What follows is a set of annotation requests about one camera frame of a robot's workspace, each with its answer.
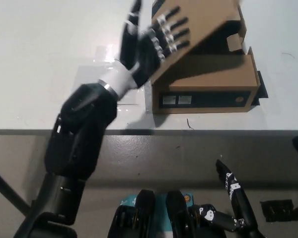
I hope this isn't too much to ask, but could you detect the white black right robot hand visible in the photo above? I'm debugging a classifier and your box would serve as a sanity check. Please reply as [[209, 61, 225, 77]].
[[197, 159, 259, 226]]

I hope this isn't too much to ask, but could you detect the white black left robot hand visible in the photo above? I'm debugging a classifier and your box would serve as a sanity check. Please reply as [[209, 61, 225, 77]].
[[98, 0, 190, 100]]

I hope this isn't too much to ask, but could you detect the brown cardboard storage box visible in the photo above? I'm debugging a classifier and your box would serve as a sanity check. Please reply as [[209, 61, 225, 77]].
[[150, 0, 262, 115]]

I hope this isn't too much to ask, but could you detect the black floor tape patch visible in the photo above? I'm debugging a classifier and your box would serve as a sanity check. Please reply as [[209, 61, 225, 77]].
[[260, 199, 298, 223]]

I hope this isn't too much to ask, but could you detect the clear plastic sheet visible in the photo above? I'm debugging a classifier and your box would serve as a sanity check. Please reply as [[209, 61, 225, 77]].
[[73, 44, 152, 108]]

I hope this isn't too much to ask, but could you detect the small cardboard insert piece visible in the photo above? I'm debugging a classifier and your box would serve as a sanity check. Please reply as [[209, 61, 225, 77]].
[[226, 33, 244, 53]]

